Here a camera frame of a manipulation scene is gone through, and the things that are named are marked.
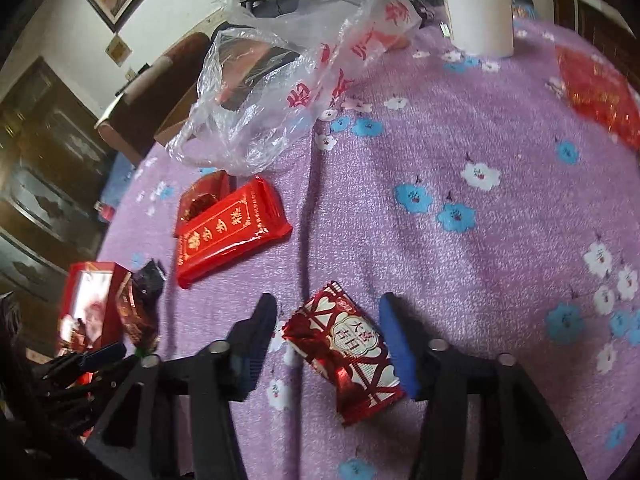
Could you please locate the cardboard box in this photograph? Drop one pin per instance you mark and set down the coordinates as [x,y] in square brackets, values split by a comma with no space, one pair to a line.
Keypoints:
[175,122]

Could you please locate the brown chair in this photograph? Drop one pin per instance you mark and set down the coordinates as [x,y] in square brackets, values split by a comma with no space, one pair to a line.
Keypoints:
[155,95]

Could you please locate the red white heart snack packet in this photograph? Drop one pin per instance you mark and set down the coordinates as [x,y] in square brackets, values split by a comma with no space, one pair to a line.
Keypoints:
[345,355]

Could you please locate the white plastic jar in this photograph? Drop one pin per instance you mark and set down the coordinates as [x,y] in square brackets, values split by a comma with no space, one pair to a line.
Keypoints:
[480,15]

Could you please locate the small red object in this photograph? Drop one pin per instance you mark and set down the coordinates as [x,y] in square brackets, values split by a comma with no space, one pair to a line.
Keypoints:
[105,211]

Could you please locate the red gift box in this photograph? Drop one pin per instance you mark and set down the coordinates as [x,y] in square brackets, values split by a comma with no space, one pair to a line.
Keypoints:
[85,305]

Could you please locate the black snack packet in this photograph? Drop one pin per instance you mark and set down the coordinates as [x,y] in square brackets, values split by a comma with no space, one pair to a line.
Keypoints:
[149,280]

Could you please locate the purple floral blanket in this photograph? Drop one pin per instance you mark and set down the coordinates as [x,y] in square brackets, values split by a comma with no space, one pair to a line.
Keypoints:
[450,235]

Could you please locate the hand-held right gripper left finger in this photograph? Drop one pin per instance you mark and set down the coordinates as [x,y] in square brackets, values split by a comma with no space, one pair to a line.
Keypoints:
[250,355]

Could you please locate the small yellow wall plaque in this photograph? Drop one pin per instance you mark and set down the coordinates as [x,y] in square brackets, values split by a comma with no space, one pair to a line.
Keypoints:
[118,50]

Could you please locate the clear plastic bag red print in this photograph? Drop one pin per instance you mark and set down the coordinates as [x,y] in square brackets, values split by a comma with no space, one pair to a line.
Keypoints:
[300,70]

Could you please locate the brown snack packet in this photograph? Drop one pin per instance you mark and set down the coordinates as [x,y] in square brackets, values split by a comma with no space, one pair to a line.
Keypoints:
[137,320]

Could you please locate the blue cloth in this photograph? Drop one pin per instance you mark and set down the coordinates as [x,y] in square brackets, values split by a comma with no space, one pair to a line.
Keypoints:
[117,177]

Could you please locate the red glitter bag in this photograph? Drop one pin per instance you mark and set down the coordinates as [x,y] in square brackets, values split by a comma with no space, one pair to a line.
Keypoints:
[600,95]

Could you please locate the dark red foil snack packet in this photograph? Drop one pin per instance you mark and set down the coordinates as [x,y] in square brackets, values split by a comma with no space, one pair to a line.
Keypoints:
[200,200]

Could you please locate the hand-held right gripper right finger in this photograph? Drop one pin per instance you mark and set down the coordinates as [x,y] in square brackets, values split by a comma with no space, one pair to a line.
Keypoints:
[402,355]

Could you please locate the white wall socket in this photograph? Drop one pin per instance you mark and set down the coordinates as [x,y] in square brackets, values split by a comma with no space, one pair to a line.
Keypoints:
[131,74]

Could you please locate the long red gold-print snack packet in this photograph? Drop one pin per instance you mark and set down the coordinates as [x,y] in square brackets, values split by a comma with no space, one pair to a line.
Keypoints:
[230,230]

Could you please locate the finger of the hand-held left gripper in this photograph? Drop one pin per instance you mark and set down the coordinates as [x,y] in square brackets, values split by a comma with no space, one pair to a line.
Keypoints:
[70,392]
[105,354]

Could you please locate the dark wooden glass-door cabinet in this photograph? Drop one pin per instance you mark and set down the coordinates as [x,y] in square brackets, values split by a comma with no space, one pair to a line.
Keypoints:
[45,175]

